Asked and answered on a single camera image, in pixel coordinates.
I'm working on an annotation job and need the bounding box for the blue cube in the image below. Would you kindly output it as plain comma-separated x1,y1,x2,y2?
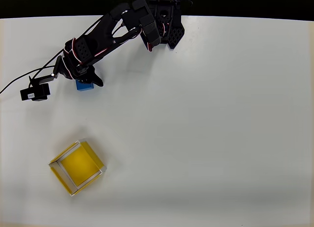
75,79,95,92

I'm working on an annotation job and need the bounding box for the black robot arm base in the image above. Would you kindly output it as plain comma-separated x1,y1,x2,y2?
148,0,186,50

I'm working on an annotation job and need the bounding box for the yellow open box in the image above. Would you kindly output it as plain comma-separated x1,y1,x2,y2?
48,138,108,197

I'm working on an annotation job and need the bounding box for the black webcam on mount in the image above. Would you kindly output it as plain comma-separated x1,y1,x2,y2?
20,56,63,102

